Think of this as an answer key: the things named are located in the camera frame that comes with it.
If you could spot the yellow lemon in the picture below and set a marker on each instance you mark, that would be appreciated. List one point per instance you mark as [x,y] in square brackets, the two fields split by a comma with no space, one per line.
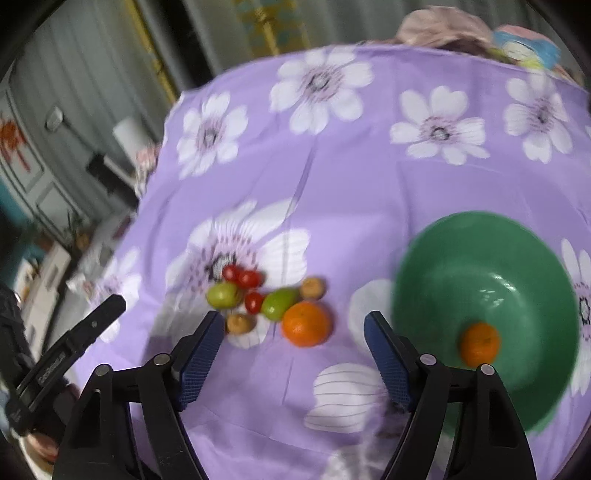
[224,295]

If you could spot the grey curtain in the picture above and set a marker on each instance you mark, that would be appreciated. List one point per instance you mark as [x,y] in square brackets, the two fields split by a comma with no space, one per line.
[346,18]

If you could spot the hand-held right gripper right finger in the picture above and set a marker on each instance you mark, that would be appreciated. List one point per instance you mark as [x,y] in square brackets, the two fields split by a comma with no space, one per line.
[388,364]

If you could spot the green jujube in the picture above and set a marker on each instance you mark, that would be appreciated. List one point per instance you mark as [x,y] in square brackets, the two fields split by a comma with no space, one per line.
[278,303]

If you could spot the red cherry tomato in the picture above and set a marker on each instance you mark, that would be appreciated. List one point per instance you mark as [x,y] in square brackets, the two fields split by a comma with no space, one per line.
[254,302]
[249,278]
[231,273]

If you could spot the brown longan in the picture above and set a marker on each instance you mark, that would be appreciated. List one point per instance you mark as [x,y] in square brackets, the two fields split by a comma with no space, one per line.
[313,287]
[240,324]

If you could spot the orange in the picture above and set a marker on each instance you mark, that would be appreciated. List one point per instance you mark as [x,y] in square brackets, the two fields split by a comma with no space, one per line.
[480,344]
[307,324]

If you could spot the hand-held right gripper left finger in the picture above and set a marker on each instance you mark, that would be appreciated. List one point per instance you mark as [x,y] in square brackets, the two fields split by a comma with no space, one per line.
[198,364]

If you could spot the dark cloth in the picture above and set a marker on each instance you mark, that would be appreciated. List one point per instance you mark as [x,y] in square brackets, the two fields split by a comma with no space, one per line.
[9,323]

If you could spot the white cylinder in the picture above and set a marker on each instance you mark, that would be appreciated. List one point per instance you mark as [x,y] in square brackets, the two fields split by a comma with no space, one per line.
[131,134]

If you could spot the black box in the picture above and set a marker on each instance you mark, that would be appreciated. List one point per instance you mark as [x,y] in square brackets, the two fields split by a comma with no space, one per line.
[104,168]

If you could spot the yellow patterned curtain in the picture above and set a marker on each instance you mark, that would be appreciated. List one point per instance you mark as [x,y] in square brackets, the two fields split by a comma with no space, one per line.
[265,23]

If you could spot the purple floral tablecloth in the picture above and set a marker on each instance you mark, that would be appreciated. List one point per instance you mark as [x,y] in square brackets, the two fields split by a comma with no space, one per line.
[332,184]

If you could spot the cartoon printed pillow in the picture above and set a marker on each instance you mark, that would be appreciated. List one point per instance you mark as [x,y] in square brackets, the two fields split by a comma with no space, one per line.
[526,46]

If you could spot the green plastic bowl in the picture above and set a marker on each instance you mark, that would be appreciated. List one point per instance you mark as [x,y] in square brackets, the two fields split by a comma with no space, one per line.
[485,277]

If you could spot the pink cloth pile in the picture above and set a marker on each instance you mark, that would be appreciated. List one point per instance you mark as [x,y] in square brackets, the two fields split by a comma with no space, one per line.
[443,25]

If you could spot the white cabinet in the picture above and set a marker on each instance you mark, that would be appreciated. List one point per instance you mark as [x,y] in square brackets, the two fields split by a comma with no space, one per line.
[32,180]

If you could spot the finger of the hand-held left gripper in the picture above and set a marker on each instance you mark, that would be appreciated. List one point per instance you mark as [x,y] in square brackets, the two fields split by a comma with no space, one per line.
[99,321]

